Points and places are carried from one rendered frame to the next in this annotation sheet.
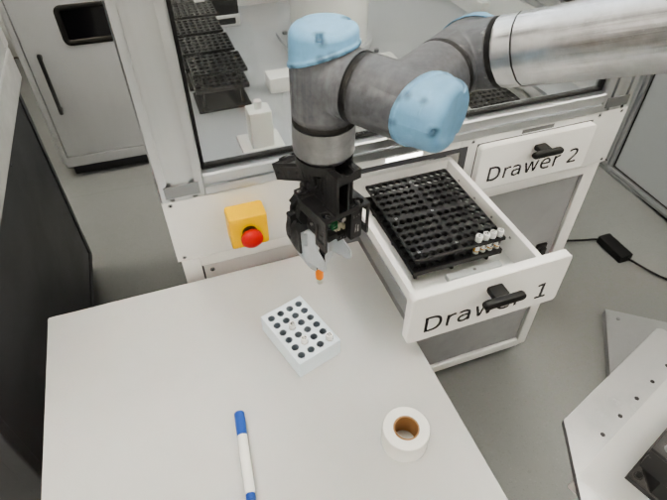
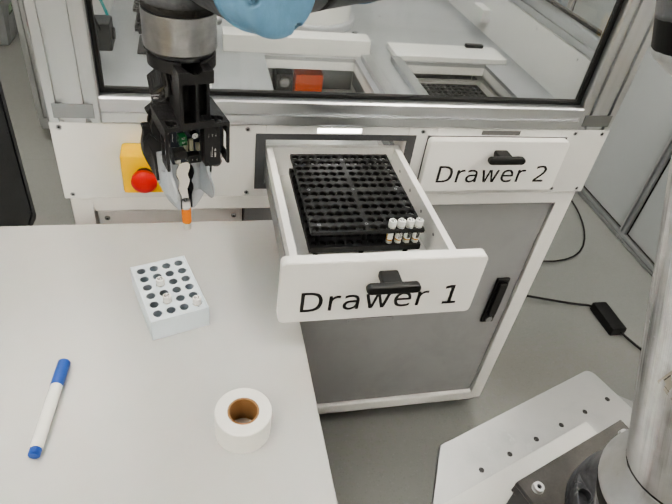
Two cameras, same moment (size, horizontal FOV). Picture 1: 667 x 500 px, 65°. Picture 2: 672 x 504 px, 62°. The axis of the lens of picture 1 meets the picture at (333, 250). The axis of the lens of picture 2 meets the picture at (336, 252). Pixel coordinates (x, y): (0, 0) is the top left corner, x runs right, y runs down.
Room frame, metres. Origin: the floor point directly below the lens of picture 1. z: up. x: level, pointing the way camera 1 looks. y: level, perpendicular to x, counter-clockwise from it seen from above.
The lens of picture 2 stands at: (-0.02, -0.21, 1.40)
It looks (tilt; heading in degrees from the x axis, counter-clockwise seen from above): 39 degrees down; 2
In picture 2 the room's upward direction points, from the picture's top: 9 degrees clockwise
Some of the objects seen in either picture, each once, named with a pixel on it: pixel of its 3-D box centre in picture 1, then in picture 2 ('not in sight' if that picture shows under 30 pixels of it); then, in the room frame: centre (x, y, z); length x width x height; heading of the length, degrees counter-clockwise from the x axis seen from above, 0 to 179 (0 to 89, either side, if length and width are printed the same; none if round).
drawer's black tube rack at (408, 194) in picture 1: (430, 222); (350, 205); (0.76, -0.18, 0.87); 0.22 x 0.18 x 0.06; 20
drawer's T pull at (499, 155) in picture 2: (544, 150); (504, 157); (0.95, -0.45, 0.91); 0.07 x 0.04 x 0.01; 110
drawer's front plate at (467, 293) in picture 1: (486, 296); (381, 285); (0.57, -0.25, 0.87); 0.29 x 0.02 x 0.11; 110
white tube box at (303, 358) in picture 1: (300, 334); (169, 295); (0.56, 0.06, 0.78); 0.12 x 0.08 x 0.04; 36
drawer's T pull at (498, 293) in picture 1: (499, 295); (391, 281); (0.54, -0.26, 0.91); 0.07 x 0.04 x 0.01; 110
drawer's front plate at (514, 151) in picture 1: (533, 156); (493, 164); (0.98, -0.44, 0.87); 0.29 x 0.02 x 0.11; 110
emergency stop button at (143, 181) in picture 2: (251, 236); (144, 179); (0.71, 0.15, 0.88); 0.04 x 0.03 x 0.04; 110
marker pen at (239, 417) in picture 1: (244, 453); (50, 405); (0.35, 0.13, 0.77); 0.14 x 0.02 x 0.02; 14
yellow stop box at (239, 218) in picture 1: (247, 225); (145, 169); (0.74, 0.16, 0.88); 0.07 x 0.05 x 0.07; 110
